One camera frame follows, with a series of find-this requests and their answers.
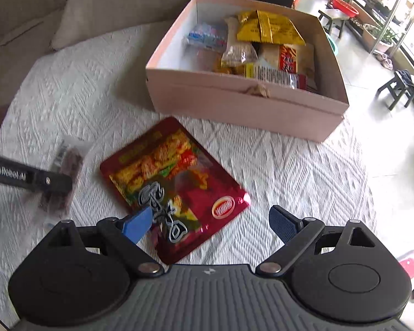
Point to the small stool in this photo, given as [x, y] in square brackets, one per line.
[331, 19]

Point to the pale slippers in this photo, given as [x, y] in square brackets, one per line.
[384, 61]

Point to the dark cloth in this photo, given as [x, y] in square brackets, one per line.
[405, 77]

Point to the white plant pot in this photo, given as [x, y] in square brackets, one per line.
[382, 43]

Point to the white textured tablecloth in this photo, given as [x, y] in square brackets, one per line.
[90, 93]

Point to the clear packet brown contents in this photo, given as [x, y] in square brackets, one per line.
[236, 55]

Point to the large yellow snack packet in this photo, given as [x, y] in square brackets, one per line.
[279, 29]

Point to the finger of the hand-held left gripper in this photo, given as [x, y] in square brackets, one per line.
[53, 181]

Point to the beige cushion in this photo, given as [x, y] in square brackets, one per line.
[124, 7]

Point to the red plastic basin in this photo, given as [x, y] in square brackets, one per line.
[344, 7]

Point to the blue white snack packet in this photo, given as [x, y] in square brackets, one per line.
[207, 36]

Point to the metal plant rack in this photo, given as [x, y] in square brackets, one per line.
[382, 3]

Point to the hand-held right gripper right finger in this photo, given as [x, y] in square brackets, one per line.
[281, 226]

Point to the dark red food-photo packet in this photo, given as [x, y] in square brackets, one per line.
[179, 165]

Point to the dark wooden stool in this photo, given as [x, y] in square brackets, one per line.
[398, 91]

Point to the pink cardboard box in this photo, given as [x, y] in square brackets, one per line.
[234, 110]

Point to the pink red object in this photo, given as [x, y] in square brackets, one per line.
[412, 272]

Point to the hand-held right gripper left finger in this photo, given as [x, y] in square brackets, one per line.
[138, 222]

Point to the round pastry packet red label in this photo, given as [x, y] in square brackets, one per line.
[291, 58]

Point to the small yellow snack packet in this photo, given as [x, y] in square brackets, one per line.
[248, 24]

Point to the dark brown snack packet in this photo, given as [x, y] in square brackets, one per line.
[72, 158]

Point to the teal basin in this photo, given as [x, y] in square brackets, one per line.
[332, 44]

